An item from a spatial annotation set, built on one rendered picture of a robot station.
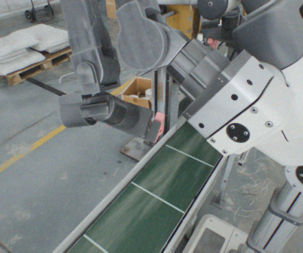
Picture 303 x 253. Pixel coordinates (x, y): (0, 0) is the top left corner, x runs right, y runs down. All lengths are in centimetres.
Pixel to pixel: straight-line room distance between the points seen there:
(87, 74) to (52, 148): 215
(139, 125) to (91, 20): 22
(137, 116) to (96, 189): 162
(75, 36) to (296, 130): 44
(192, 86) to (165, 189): 126
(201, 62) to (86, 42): 20
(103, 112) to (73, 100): 8
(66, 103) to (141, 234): 105
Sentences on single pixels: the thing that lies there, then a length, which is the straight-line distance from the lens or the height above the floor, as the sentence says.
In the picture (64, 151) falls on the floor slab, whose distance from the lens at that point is 249.
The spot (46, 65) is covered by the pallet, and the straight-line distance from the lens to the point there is 401.
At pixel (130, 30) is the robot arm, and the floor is 155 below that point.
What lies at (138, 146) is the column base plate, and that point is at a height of 2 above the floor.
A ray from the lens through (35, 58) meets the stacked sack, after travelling 388.
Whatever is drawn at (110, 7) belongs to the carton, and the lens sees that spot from 613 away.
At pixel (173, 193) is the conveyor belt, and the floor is 38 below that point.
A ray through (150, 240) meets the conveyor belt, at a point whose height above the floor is 38.
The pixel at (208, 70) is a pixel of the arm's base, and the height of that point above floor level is 151.
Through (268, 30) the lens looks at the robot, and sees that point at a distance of 48.
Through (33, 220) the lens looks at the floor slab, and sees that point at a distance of 211.
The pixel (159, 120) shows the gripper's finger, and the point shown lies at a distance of 54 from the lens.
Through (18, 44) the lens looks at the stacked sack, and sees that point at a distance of 375.
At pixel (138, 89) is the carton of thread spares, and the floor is 8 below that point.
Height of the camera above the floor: 167
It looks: 40 degrees down
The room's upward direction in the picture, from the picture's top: straight up
